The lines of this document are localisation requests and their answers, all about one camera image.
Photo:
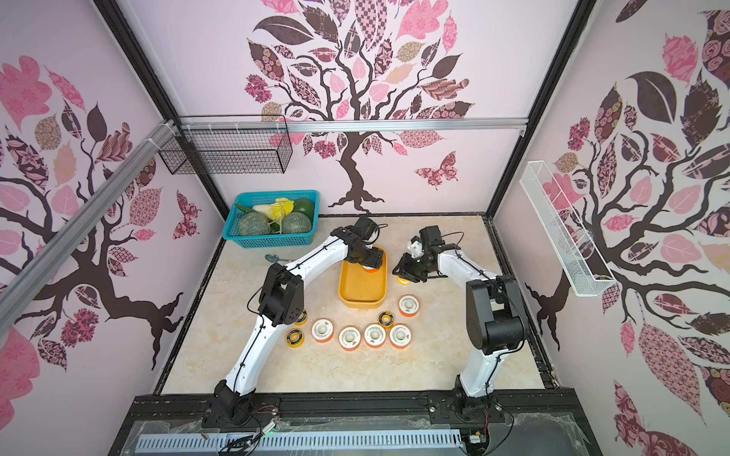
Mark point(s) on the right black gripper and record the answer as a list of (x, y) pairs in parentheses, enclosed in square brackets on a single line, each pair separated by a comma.
[(411, 265)]

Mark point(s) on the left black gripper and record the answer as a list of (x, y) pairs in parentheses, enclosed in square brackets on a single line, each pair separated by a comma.
[(373, 259)]

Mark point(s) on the yellow plastic storage box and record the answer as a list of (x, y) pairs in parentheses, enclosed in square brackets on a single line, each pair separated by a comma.
[(362, 288)]

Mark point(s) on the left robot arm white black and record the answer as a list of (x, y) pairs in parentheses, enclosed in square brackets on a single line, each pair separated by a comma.
[(281, 301)]

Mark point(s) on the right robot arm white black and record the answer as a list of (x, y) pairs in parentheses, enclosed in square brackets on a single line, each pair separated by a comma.
[(495, 321)]

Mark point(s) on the black yellow tape roll right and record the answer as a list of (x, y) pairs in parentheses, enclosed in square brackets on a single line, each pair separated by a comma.
[(386, 320)]

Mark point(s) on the black yellow tape roll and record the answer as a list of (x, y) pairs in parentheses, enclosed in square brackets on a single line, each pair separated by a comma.
[(386, 320), (294, 338), (302, 319)]

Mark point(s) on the black yellow tape roll middle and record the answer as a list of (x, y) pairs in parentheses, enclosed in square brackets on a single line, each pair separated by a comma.
[(302, 319)]

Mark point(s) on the black yellow tape roll lower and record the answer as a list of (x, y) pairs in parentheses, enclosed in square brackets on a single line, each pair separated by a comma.
[(294, 338)]

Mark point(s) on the dark green avocado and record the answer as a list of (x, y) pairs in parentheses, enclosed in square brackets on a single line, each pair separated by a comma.
[(305, 207)]

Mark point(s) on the green round melon right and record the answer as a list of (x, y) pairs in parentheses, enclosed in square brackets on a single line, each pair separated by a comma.
[(296, 223)]

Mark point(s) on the green round melon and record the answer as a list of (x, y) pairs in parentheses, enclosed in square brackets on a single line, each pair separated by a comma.
[(253, 224), (296, 223)]

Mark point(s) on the yellow white cabbage toy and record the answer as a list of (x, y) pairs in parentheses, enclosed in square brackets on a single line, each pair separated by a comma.
[(277, 210)]

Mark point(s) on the green round melon left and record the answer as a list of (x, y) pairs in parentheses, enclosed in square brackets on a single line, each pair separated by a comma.
[(253, 224)]

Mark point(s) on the teal plastic basket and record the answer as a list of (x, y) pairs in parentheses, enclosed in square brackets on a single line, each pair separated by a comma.
[(243, 204)]

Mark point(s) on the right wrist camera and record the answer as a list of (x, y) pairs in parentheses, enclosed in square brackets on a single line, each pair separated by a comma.
[(415, 248)]

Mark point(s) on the spoon with pink handle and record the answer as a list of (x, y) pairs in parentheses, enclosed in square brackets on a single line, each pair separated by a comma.
[(273, 258)]

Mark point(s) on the black wire wall basket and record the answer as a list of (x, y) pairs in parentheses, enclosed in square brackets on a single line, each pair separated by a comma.
[(229, 145)]

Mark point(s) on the white wire wall shelf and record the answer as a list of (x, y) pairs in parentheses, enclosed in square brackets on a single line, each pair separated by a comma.
[(553, 199)]

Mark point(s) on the white cable duct strip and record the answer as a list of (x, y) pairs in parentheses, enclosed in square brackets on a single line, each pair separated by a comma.
[(296, 442)]

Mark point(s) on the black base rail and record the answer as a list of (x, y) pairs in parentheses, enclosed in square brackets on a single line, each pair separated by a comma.
[(524, 422)]

